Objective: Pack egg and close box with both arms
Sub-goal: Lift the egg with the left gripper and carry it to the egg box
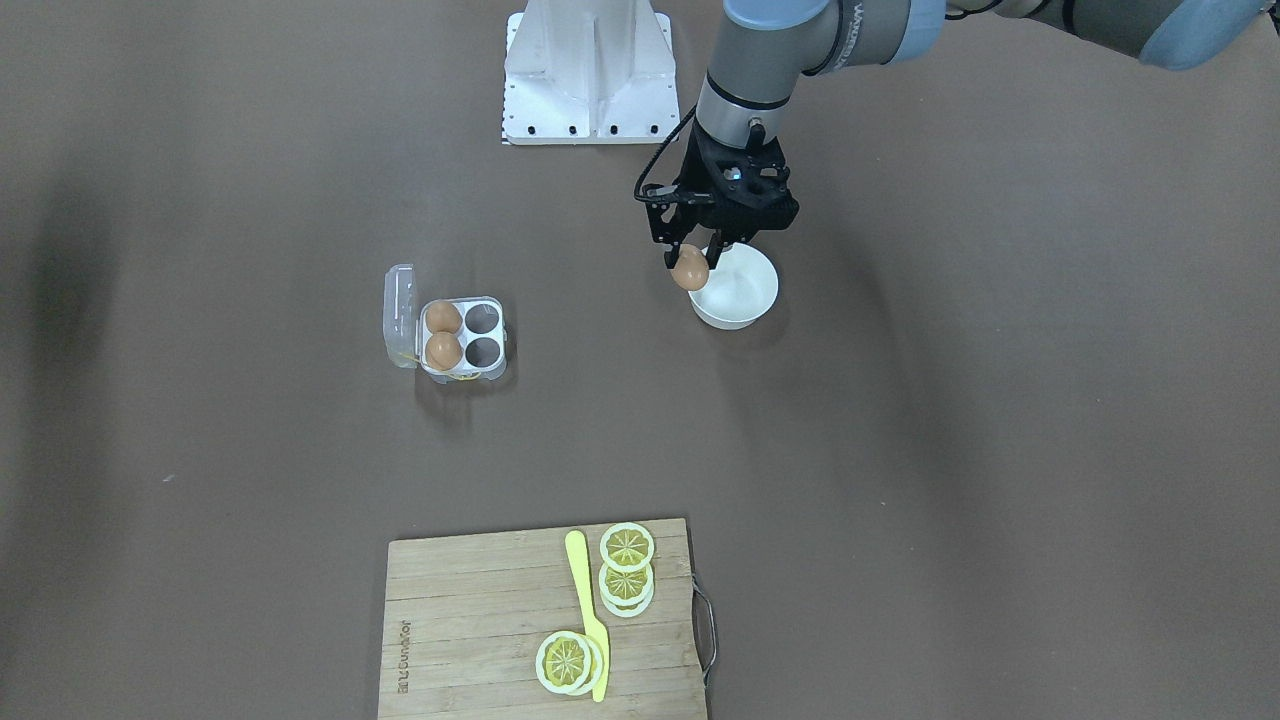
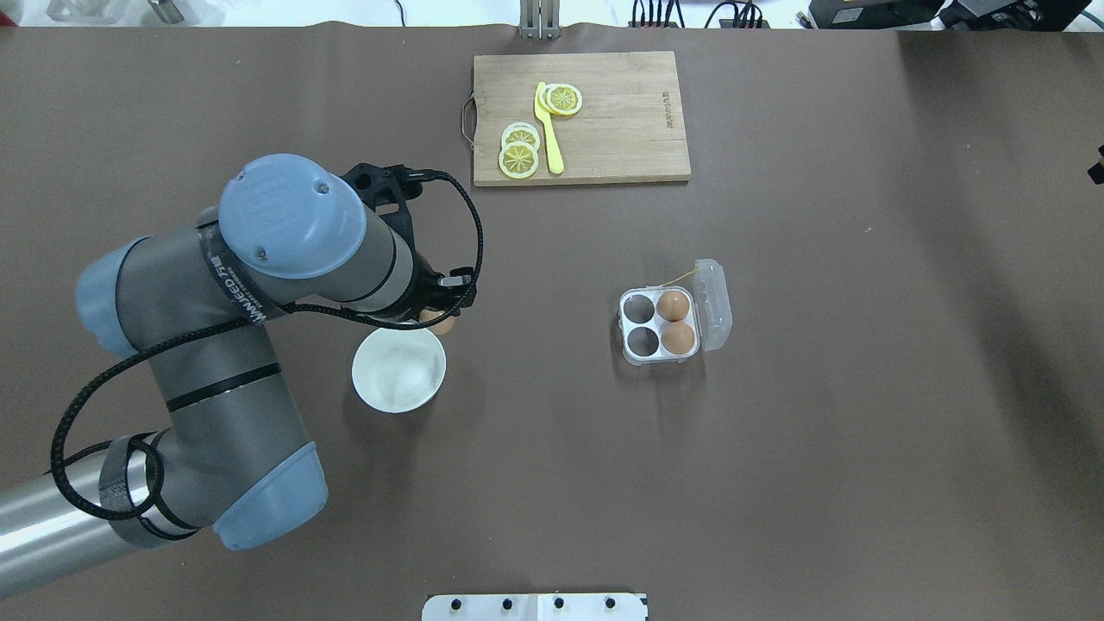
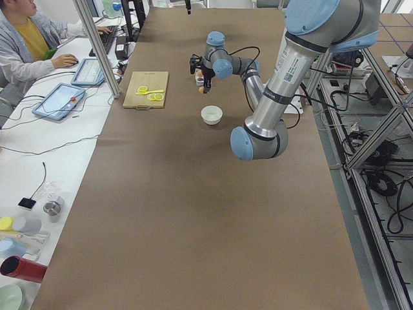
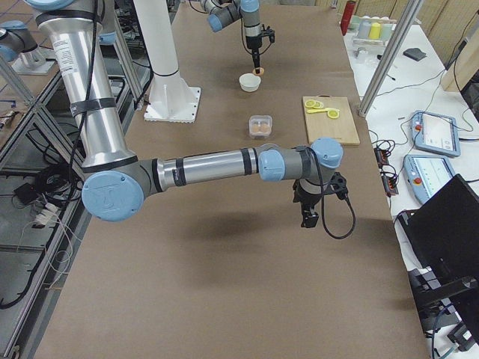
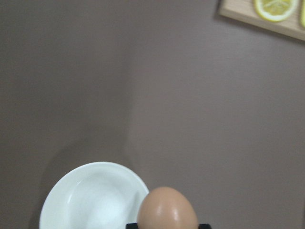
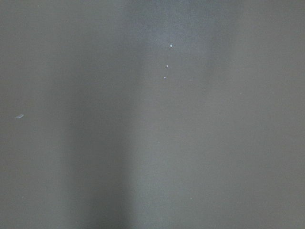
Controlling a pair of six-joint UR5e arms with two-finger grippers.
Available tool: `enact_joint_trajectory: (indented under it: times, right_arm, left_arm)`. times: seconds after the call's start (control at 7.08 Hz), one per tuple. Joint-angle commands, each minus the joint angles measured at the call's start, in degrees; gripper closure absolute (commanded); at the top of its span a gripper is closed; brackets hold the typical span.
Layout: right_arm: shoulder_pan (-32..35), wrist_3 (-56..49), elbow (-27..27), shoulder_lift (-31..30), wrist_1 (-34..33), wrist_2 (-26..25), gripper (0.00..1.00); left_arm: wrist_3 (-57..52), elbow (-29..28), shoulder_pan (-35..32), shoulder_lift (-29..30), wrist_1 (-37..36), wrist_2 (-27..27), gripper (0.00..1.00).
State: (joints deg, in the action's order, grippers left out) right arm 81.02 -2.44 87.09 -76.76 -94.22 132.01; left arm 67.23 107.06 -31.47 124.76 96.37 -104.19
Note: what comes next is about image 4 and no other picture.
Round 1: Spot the aluminium table frame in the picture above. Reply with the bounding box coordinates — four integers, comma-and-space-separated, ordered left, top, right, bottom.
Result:
0, 22, 150, 352

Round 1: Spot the clear plastic egg box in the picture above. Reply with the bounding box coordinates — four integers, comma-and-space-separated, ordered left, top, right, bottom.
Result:
248, 115, 272, 138

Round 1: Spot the light blue cup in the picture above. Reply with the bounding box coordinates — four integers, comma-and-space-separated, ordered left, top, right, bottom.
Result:
379, 23, 393, 42

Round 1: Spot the yellow cup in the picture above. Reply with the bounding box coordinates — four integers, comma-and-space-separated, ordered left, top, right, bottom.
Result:
368, 22, 381, 40

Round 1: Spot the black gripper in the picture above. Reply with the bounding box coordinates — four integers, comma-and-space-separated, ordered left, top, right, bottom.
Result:
293, 179, 329, 228
245, 35, 262, 70

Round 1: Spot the small black square device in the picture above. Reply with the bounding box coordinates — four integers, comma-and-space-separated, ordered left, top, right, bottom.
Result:
403, 48, 427, 61

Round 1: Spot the near blue teach pendant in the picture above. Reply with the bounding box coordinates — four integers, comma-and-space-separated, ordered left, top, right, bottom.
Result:
403, 155, 456, 204

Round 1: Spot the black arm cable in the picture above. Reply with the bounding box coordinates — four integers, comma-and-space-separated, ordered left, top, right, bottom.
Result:
305, 146, 357, 240
189, 0, 274, 57

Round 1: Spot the aluminium frame post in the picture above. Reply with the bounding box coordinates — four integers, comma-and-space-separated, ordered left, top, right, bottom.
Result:
358, 0, 424, 117

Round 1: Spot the far blue teach pendant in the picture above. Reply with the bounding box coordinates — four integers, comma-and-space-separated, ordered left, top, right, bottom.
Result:
411, 111, 461, 157

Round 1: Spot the grey cup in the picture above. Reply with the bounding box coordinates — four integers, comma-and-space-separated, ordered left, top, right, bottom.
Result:
356, 20, 371, 39

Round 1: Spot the white camera stand pole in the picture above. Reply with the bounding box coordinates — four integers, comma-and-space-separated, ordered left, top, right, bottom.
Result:
134, 0, 201, 123

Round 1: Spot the lemon slice pair near handle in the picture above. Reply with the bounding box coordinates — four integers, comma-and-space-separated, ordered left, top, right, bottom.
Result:
304, 99, 324, 109

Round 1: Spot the blue teach pendant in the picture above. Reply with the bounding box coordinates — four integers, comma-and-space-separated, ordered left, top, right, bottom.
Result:
411, 111, 461, 157
403, 155, 456, 204

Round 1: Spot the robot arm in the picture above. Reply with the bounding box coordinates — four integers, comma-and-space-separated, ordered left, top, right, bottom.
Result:
189, 0, 275, 76
30, 1, 348, 228

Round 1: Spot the white ceramic bowl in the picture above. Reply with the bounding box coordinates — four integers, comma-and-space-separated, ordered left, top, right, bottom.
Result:
239, 73, 261, 93

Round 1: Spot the bamboo cutting board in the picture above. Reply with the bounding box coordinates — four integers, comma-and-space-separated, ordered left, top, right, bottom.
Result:
302, 96, 360, 145

